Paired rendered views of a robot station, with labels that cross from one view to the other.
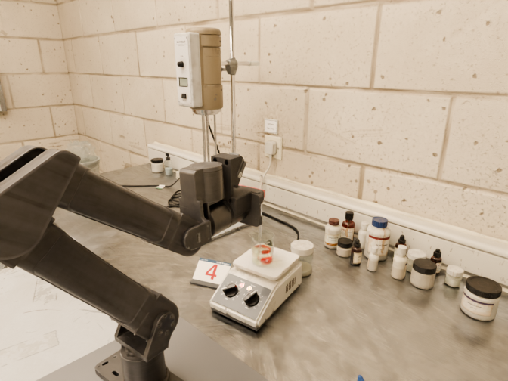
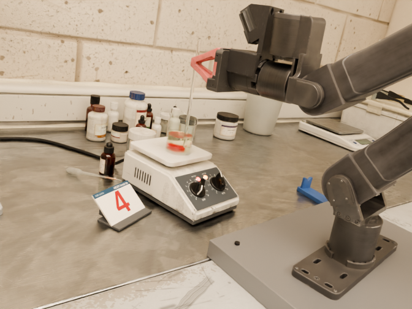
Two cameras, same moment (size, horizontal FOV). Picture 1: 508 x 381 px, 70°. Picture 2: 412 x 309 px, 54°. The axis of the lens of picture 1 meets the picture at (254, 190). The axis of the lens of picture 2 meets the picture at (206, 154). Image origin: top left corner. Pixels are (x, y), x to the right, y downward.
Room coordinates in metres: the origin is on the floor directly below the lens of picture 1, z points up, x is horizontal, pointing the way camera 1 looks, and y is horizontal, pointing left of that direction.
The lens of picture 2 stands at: (0.63, 0.71, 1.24)
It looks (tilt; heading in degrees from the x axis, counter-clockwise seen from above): 18 degrees down; 274
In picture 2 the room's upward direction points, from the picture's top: 11 degrees clockwise
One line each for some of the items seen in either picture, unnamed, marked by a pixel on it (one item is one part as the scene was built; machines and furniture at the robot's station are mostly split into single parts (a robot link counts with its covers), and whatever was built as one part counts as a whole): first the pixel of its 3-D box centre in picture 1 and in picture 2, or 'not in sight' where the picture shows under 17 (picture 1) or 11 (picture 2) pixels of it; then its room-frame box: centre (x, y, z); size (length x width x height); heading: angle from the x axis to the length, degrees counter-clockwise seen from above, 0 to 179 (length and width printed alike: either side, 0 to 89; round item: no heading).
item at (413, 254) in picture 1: (415, 261); (166, 122); (0.84, -0.43, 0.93); 0.05 x 0.05 x 0.05
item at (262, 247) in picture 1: (261, 247); (180, 133); (0.73, -0.02, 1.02); 0.06 x 0.05 x 0.08; 90
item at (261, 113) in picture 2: not in sight; (259, 108); (0.57, -0.67, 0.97); 0.18 x 0.13 x 0.15; 128
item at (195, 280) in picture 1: (210, 273); (122, 203); (0.79, 0.11, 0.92); 0.09 x 0.06 x 0.04; 70
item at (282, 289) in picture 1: (260, 281); (177, 175); (0.72, -0.02, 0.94); 0.22 x 0.13 x 0.08; 146
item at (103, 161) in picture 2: not in sight; (108, 157); (0.87, -0.04, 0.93); 0.03 x 0.03 x 0.07
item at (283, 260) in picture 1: (266, 260); (171, 150); (0.75, -0.03, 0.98); 0.12 x 0.12 x 0.01; 56
